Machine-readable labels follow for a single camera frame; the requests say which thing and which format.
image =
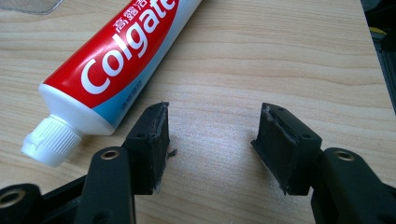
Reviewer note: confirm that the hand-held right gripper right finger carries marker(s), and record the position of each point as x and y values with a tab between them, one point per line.
285	155

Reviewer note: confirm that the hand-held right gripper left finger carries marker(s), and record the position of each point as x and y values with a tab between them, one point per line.
146	155

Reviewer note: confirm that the red and white toothpaste tube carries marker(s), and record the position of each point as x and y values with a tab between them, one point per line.
124	62

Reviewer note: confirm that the clear plastic container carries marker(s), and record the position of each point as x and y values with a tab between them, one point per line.
31	5

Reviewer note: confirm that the dark metal stand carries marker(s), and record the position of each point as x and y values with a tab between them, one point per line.
384	46

